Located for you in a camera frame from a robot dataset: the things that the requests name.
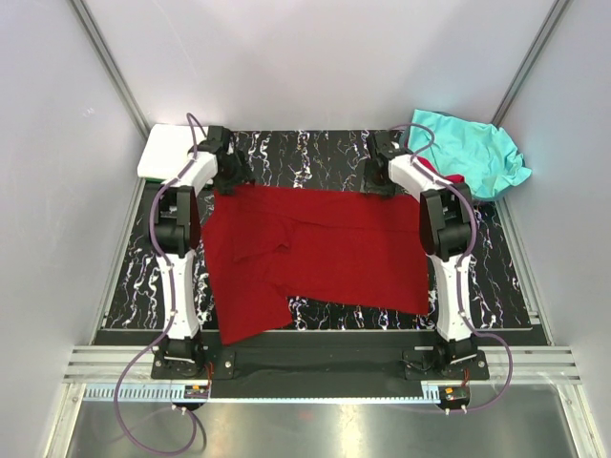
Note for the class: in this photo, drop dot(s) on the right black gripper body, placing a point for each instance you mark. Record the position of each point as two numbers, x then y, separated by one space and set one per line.
375 183

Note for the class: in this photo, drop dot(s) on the aluminium frame post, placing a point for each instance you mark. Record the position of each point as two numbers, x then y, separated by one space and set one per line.
531 57
105 56

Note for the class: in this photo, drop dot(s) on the teal t shirt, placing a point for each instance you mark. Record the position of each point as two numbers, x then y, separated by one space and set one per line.
482 153

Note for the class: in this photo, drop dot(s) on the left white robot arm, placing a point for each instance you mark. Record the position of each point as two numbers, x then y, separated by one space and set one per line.
172 226

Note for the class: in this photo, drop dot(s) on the crimson t shirt in basket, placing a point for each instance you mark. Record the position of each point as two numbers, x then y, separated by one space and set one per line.
439 172

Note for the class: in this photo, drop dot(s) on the folded white t shirt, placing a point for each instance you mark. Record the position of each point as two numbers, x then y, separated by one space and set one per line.
169 149

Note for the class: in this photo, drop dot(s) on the red t shirt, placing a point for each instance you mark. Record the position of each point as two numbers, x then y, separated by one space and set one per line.
264 245

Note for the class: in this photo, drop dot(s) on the right aluminium frame post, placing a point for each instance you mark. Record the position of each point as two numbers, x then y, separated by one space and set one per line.
531 57

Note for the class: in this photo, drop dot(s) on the aluminium cross rail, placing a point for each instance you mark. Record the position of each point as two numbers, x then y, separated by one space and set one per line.
530 364

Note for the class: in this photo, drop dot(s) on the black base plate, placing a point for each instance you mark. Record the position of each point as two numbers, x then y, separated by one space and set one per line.
267 386

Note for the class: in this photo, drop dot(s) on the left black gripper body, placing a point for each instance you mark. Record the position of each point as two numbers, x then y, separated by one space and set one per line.
234 171

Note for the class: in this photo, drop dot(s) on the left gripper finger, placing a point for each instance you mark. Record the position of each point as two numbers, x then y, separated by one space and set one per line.
225 188
250 183

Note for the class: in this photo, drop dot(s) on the left aluminium frame post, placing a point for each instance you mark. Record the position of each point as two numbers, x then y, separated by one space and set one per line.
105 56

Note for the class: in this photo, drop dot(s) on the left cable duct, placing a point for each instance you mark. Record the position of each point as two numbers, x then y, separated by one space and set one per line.
147 393

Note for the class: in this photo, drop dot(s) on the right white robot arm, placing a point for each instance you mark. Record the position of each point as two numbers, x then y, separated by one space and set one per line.
447 235

